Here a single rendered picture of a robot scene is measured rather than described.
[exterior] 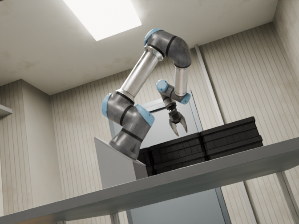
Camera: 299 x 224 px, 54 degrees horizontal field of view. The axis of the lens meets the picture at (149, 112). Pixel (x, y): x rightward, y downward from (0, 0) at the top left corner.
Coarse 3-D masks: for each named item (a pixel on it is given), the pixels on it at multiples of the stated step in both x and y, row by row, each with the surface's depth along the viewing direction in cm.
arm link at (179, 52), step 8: (176, 40) 145; (184, 40) 148; (176, 48) 145; (184, 48) 146; (168, 56) 150; (176, 56) 147; (184, 56) 147; (176, 64) 152; (184, 64) 150; (176, 72) 160; (184, 72) 157; (176, 80) 165; (184, 80) 163; (176, 88) 171; (184, 88) 170; (176, 96) 178; (184, 96) 177
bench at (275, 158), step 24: (288, 144) 99; (192, 168) 104; (216, 168) 102; (240, 168) 118; (264, 168) 153; (288, 168) 220; (96, 192) 110; (120, 192) 108; (144, 192) 120; (168, 192) 157; (192, 192) 228; (288, 192) 229; (0, 216) 117; (24, 216) 115; (48, 216) 123; (72, 216) 161; (96, 216) 237
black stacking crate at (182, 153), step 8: (176, 144) 163; (184, 144) 162; (192, 144) 161; (200, 144) 160; (152, 152) 166; (160, 152) 165; (168, 152) 163; (176, 152) 162; (184, 152) 161; (192, 152) 160; (160, 160) 163; (168, 160) 161
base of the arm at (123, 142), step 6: (120, 132) 137; (126, 132) 135; (114, 138) 137; (120, 138) 134; (126, 138) 134; (132, 138) 134; (138, 138) 135; (114, 144) 133; (120, 144) 132; (126, 144) 132; (132, 144) 133; (138, 144) 136; (120, 150) 131; (126, 150) 132; (132, 150) 134; (138, 150) 137; (132, 156) 133
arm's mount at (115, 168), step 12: (96, 144) 131; (108, 144) 132; (108, 156) 128; (120, 156) 127; (108, 168) 127; (120, 168) 126; (132, 168) 124; (144, 168) 141; (108, 180) 125; (120, 180) 124; (132, 180) 123
